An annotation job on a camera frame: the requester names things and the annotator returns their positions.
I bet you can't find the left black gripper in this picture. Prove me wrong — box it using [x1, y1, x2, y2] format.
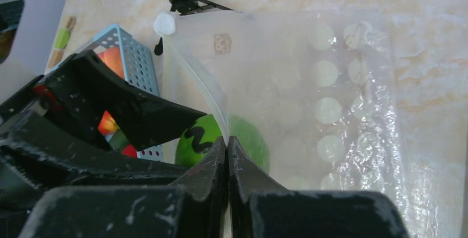
[1, 50, 202, 237]

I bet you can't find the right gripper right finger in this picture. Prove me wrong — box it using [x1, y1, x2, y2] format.
[227, 136, 289, 237]

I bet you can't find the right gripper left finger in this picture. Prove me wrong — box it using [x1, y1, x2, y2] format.
[169, 136, 228, 237]

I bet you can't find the clear polka dot zip bag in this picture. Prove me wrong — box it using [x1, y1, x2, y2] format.
[153, 10, 422, 237]

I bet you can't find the dark green toy avocado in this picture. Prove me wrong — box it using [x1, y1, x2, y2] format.
[108, 130, 131, 153]

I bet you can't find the red toy bell pepper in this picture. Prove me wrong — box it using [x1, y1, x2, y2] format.
[121, 145, 137, 158]

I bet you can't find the green and wood toy block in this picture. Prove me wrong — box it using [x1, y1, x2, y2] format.
[45, 16, 77, 73]

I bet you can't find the orange toy peach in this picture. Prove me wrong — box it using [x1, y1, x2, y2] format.
[97, 47, 125, 136]

